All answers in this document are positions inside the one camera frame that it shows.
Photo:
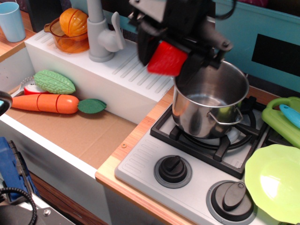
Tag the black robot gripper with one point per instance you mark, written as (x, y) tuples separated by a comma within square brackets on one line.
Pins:
[(183, 24)]

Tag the red toy strawberry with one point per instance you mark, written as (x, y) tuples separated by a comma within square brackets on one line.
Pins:
[(167, 60)]

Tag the stainless steel pot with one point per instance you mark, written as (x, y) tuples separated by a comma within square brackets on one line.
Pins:
[(206, 104)]

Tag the white toy sink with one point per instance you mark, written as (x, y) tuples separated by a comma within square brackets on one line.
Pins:
[(122, 83)]

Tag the grey toy faucet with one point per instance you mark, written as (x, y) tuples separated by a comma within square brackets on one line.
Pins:
[(103, 42)]

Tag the orange transparent measuring cup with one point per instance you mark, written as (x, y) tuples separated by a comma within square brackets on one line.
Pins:
[(76, 44)]

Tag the teal storage bin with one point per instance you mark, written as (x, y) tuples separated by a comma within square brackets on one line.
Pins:
[(266, 44)]

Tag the orange toy pumpkin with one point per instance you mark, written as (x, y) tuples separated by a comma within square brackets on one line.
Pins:
[(73, 22)]

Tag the brown cardboard sheet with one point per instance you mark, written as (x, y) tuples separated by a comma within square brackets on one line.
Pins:
[(90, 137)]

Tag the black stove grate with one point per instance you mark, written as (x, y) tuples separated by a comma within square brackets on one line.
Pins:
[(230, 152)]

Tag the black left stove knob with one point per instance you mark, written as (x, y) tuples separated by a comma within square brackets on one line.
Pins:
[(173, 171)]

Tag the black stove knob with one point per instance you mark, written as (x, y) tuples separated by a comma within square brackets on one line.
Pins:
[(173, 171), (230, 203)]

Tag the orange toy carrot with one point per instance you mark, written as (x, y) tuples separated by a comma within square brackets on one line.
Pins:
[(57, 103)]

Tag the green toy bitter gourd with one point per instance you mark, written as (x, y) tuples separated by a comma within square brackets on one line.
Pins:
[(53, 82)]

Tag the green plastic cutting board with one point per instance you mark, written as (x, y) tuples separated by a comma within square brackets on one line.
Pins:
[(277, 120)]

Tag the grey toy stove top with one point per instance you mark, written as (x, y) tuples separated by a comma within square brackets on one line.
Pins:
[(137, 170)]

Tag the red white toy radish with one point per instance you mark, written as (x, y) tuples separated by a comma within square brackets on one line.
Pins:
[(33, 89)]

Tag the lime green plastic plate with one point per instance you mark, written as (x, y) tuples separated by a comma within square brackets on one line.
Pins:
[(272, 177)]

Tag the black right stove knob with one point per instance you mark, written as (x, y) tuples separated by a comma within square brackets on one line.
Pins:
[(230, 203)]

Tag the light blue plastic cup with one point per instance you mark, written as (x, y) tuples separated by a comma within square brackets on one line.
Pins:
[(11, 22)]

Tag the blue black clamp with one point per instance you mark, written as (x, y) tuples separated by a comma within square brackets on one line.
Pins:
[(13, 168)]

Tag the blue plastic utensil handle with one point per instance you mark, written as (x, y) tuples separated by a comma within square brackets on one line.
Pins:
[(292, 115)]

